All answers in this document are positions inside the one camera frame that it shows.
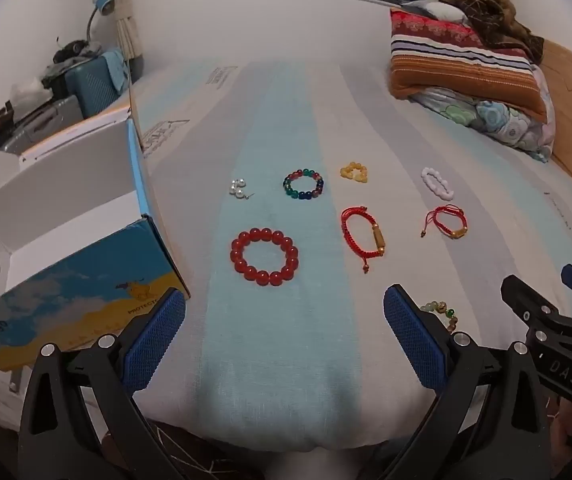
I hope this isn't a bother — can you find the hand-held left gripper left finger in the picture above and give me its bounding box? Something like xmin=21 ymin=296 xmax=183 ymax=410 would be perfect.
xmin=16 ymin=287 xmax=201 ymax=480

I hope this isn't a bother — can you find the striped bedsheet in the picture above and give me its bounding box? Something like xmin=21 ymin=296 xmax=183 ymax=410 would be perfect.
xmin=131 ymin=57 xmax=572 ymax=451

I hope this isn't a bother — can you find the teal suitcase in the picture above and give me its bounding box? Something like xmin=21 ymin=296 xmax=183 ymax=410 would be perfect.
xmin=63 ymin=50 xmax=134 ymax=121

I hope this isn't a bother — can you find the striped pillow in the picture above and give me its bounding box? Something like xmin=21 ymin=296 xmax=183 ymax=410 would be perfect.
xmin=390 ymin=7 xmax=556 ymax=123

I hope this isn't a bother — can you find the white bead bracelet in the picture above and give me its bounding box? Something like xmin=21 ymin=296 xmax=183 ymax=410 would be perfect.
xmin=421 ymin=167 xmax=455 ymax=202

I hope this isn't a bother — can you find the white cloth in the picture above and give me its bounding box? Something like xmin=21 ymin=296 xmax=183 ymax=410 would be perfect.
xmin=423 ymin=1 xmax=469 ymax=23

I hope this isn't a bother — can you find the black bag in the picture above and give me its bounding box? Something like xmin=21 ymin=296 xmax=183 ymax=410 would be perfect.
xmin=53 ymin=39 xmax=102 ymax=63

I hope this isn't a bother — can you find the blue desk lamp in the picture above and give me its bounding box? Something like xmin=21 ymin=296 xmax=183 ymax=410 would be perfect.
xmin=86 ymin=0 xmax=116 ymax=43

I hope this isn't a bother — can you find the multicolour bead bracelet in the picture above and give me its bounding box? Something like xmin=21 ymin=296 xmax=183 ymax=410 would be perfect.
xmin=283 ymin=169 xmax=325 ymax=202

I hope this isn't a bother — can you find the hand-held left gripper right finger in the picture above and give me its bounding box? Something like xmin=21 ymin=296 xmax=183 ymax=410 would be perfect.
xmin=381 ymin=284 xmax=552 ymax=480

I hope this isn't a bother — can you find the blue and yellow cardboard box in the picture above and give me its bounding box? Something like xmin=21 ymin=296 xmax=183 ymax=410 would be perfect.
xmin=0 ymin=106 xmax=191 ymax=391

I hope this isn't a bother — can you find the small red cord bracelet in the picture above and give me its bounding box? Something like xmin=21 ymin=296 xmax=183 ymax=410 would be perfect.
xmin=420 ymin=205 xmax=469 ymax=241

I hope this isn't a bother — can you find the red bead bracelet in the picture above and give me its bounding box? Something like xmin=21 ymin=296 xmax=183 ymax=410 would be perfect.
xmin=230 ymin=227 xmax=300 ymax=287

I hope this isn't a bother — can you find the light blue cloth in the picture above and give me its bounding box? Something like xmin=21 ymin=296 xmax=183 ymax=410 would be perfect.
xmin=101 ymin=50 xmax=129 ymax=93

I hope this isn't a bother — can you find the beige curtain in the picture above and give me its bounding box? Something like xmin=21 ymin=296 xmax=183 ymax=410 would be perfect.
xmin=103 ymin=0 xmax=144 ymax=58

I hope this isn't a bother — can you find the large red cord bracelet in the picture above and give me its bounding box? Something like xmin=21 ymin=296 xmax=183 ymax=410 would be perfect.
xmin=341 ymin=205 xmax=387 ymax=275

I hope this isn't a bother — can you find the brown fur garment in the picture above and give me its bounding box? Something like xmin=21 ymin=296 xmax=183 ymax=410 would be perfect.
xmin=446 ymin=0 xmax=544 ymax=63

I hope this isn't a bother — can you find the green bead bracelet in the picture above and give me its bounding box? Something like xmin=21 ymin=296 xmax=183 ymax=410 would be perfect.
xmin=420 ymin=300 xmax=461 ymax=335

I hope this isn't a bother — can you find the grey suitcase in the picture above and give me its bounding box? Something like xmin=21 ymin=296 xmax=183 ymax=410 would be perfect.
xmin=0 ymin=95 xmax=82 ymax=156

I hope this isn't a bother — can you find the floral quilt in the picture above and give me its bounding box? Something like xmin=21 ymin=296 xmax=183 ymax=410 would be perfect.
xmin=411 ymin=67 xmax=556 ymax=163

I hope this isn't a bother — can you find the yellow bead bracelet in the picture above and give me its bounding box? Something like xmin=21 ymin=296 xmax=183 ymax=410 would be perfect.
xmin=341 ymin=161 xmax=369 ymax=184

